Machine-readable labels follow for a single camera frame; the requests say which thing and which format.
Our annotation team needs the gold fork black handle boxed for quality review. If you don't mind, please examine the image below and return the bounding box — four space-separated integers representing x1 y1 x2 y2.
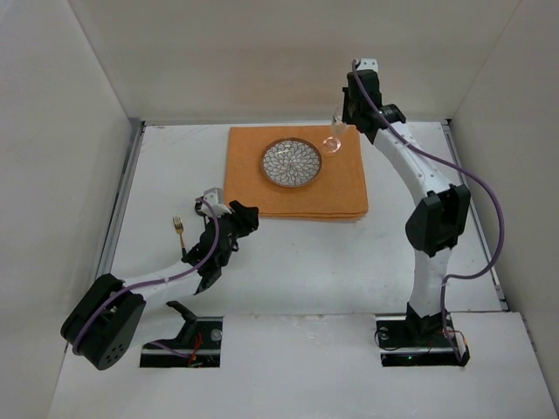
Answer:
172 216 187 257

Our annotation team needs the clear wine glass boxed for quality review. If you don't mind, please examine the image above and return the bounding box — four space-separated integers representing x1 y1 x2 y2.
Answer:
321 106 349 156

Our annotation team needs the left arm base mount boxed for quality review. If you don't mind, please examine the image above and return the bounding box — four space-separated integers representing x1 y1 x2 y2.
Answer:
139 317 224 369

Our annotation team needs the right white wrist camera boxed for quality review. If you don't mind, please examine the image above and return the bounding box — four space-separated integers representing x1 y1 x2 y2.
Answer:
355 58 379 72

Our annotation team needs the orange cloth napkin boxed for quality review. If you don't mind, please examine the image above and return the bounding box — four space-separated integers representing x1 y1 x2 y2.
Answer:
224 126 369 221

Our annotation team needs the aluminium table edge rail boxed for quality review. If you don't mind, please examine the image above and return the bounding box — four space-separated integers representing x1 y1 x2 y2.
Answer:
84 118 146 292

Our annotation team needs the patterned ceramic plate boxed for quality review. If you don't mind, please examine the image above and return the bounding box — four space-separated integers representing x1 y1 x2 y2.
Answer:
260 137 322 188

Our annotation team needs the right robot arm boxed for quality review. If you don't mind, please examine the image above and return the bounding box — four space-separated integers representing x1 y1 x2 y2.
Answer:
342 69 471 347

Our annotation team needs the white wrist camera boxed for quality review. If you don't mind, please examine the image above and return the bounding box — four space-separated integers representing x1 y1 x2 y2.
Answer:
202 188 224 206
355 58 379 72

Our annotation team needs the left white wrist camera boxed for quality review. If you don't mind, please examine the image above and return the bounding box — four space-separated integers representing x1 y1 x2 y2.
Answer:
202 188 224 206

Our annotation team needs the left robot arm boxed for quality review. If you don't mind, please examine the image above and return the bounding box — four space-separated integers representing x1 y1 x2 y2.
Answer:
60 189 259 371

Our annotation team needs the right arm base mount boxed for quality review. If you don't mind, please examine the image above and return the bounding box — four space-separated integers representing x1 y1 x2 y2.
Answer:
374 315 471 367

